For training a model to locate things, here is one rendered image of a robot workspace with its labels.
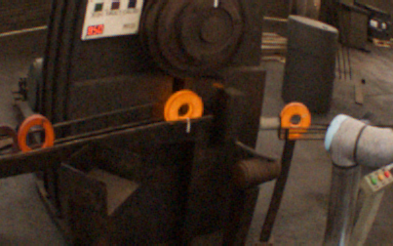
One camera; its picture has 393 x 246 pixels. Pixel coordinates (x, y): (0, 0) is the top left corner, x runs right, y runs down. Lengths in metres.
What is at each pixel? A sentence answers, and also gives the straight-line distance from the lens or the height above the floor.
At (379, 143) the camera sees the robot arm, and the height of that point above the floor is 1.06.
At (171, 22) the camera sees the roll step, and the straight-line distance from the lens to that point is 1.97.
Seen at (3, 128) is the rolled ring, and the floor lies 0.77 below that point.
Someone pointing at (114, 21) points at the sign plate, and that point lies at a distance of 2.04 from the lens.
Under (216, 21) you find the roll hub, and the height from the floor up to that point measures 1.15.
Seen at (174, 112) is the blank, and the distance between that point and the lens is 2.18.
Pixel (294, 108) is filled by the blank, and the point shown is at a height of 0.76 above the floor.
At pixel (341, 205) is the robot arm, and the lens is 1.49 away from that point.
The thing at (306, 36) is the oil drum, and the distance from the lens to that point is 4.71.
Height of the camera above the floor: 1.49
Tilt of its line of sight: 21 degrees down
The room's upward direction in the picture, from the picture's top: 7 degrees clockwise
